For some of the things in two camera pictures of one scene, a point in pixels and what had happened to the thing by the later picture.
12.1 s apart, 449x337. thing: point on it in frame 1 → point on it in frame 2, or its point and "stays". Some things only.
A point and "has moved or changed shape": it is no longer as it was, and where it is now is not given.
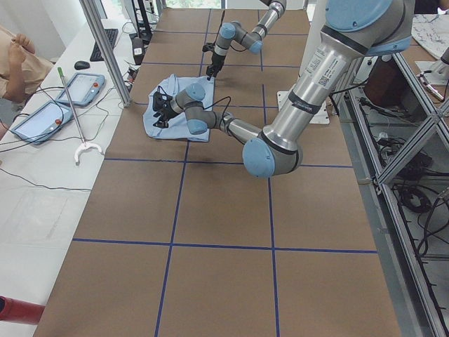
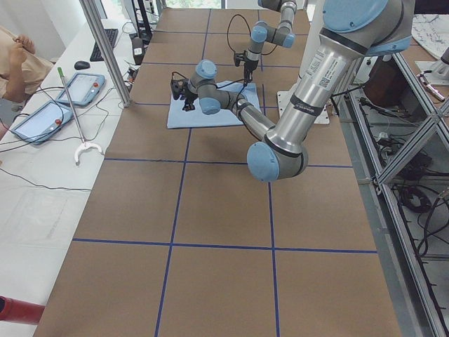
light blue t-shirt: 174,85 has moved or changed shape
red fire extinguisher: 21,311 stays
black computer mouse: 81,64 stays
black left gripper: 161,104 → 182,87
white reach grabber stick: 83,144 stays
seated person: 22,69 stays
